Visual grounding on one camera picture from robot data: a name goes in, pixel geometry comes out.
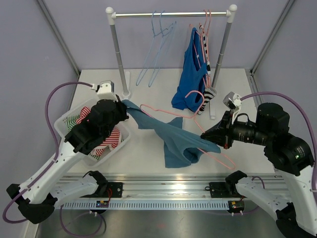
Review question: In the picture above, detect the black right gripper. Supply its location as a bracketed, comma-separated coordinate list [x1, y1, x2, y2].
[202, 109, 271, 148]

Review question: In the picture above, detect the red striped tank top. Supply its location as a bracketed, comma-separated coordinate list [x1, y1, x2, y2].
[76, 107, 122, 156]

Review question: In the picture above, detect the green striped tank top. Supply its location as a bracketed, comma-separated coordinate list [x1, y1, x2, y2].
[64, 115, 101, 161]

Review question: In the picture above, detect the grey-blue tank top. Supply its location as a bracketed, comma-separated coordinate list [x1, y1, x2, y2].
[122, 100, 221, 169]

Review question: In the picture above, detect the light blue hanger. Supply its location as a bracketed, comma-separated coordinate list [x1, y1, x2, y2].
[136, 10, 163, 86]
[148, 10, 176, 87]

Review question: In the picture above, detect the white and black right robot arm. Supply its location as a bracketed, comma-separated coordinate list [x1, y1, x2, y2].
[201, 103, 317, 238]

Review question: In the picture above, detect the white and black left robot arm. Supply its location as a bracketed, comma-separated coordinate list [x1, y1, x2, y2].
[6, 99, 129, 224]

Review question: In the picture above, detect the black and white striped top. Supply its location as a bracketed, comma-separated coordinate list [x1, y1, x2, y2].
[198, 24, 217, 115]

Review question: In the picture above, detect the bright blue tank top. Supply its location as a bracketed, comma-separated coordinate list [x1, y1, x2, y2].
[171, 27, 207, 112]

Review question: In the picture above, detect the white plastic basket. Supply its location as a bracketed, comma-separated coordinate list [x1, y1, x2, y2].
[54, 98, 131, 168]

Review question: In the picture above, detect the silver and white clothes rack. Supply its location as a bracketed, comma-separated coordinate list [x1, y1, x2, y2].
[105, 3, 238, 119]

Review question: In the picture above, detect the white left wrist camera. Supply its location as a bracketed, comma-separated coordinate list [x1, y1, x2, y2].
[90, 80, 118, 102]

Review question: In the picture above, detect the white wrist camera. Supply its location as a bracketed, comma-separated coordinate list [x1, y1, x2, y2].
[223, 92, 242, 116]
[90, 80, 118, 102]

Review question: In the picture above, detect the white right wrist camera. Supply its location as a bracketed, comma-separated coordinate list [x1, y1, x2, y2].
[223, 92, 242, 116]

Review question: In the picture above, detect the white slotted cable duct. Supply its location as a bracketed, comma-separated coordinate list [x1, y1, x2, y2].
[63, 199, 229, 210]

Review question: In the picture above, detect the aluminium mounting rail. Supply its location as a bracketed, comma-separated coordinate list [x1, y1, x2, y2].
[32, 172, 285, 202]

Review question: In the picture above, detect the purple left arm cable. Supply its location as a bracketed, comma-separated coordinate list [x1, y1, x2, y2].
[2, 81, 100, 224]

